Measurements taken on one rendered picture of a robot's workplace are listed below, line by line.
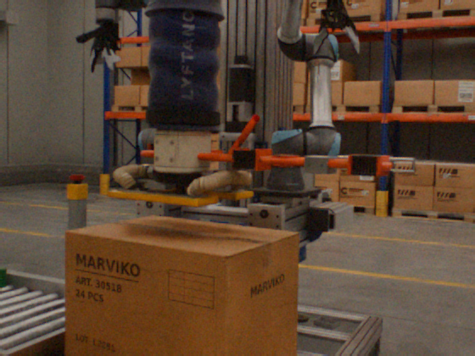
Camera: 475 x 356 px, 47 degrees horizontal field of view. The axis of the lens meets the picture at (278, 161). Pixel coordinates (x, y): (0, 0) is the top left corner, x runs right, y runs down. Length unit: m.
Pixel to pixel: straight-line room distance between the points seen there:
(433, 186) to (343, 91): 2.06
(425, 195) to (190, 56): 7.24
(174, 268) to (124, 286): 0.20
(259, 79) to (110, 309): 1.14
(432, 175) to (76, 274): 7.24
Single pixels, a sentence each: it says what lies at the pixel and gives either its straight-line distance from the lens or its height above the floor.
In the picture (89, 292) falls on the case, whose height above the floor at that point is 0.77.
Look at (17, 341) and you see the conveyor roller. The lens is 2.13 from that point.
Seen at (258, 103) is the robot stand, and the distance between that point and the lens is 2.34.
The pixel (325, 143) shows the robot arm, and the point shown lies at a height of 1.22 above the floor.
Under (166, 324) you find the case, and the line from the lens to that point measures 1.58.
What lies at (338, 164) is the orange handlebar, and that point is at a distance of 1.41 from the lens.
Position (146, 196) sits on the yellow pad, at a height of 1.07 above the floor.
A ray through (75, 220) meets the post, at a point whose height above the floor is 0.83.
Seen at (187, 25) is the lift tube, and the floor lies 1.56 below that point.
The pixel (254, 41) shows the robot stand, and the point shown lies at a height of 1.64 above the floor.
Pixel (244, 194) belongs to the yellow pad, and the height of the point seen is 1.06.
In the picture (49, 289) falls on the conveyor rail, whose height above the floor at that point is 0.56.
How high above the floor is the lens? 1.25
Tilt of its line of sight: 3 degrees down
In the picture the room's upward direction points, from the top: 1 degrees clockwise
